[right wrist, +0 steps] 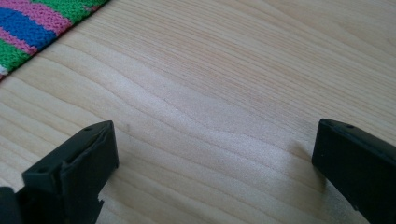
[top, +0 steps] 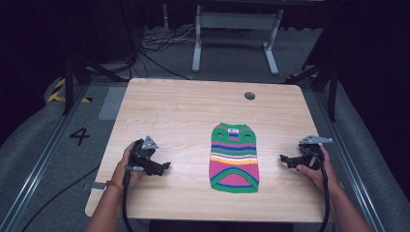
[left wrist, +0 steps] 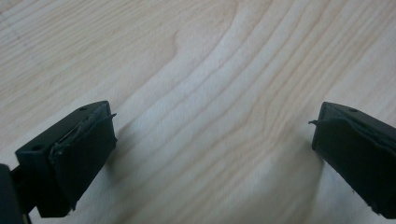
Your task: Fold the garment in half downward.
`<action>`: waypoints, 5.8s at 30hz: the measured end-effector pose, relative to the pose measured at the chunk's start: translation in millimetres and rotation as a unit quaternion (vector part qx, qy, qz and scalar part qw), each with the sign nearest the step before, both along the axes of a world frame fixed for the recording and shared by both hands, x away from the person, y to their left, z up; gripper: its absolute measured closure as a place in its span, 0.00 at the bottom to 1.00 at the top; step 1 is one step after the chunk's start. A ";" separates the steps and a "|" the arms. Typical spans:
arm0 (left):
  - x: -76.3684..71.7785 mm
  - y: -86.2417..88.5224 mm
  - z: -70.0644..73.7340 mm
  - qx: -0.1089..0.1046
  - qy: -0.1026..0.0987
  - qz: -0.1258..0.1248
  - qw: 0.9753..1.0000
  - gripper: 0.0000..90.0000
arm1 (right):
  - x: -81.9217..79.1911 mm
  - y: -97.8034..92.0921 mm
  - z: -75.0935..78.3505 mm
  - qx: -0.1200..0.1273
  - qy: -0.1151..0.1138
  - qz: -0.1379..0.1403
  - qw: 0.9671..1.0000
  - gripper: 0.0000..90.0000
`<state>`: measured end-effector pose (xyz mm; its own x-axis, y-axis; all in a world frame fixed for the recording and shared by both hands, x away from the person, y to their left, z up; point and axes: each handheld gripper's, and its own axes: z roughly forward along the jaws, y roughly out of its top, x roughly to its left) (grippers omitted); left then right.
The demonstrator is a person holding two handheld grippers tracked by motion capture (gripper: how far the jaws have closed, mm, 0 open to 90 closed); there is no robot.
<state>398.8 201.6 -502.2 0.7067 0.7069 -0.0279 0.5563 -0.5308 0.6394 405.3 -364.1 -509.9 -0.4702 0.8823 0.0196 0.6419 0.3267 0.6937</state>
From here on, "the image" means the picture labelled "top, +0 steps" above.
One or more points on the person's right hand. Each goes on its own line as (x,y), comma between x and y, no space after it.
(322,175)

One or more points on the yellow black hazard tape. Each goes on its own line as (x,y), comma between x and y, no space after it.
(58,93)

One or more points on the person's left hand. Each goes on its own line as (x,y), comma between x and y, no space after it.
(120,170)

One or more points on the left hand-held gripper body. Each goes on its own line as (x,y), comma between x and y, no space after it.
(141,158)

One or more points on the grey metal floor rail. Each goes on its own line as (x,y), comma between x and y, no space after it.
(35,170)
(348,154)

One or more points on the black metal stand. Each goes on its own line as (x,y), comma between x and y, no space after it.
(332,90)
(68,83)

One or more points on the grey metal desk frame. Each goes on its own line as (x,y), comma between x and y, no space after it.
(237,21)

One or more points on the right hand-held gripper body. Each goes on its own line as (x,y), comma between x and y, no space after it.
(310,154)

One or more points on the striped knitted pet sweater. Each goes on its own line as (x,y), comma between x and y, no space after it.
(234,161)

